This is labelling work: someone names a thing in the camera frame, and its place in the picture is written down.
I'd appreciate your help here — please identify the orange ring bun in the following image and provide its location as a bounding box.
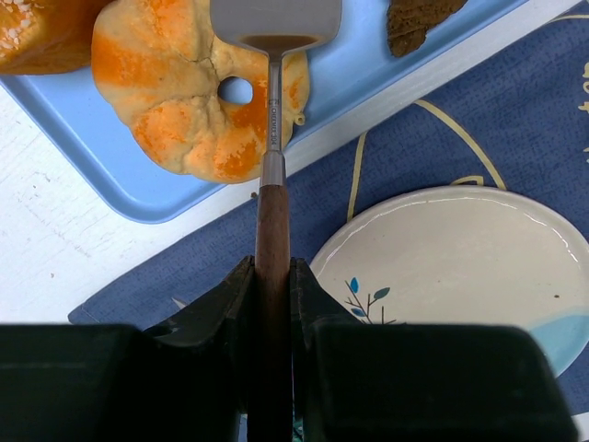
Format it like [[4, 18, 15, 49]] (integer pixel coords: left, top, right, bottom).
[[90, 0, 309, 185]]

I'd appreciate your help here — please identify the spatula with wooden handle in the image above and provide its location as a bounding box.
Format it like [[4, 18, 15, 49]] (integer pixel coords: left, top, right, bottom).
[[210, 0, 342, 441]]

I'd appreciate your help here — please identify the light blue tray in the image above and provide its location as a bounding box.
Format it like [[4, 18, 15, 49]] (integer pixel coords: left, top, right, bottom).
[[1, 1, 521, 224]]

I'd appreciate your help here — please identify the knife with teal handle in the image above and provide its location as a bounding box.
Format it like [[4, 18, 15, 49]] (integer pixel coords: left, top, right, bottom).
[[171, 297, 188, 309]]

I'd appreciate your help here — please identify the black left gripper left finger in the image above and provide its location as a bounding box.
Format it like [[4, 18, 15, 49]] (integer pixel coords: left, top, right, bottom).
[[1, 257, 253, 441]]

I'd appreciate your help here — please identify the tall orange round bread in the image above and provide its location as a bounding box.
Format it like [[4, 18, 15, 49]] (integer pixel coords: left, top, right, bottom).
[[1, 0, 109, 76]]

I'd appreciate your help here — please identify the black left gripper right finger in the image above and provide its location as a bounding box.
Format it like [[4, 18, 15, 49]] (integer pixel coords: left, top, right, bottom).
[[289, 259, 578, 441]]

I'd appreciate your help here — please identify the chocolate croissant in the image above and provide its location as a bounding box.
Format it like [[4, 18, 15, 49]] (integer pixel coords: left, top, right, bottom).
[[387, 0, 467, 58]]

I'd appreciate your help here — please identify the white and blue plate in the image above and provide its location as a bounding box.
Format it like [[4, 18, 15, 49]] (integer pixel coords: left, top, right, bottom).
[[311, 185, 588, 374]]

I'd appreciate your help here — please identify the blue fabric placemat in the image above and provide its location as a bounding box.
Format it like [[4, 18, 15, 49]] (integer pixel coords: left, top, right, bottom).
[[67, 8, 589, 442]]

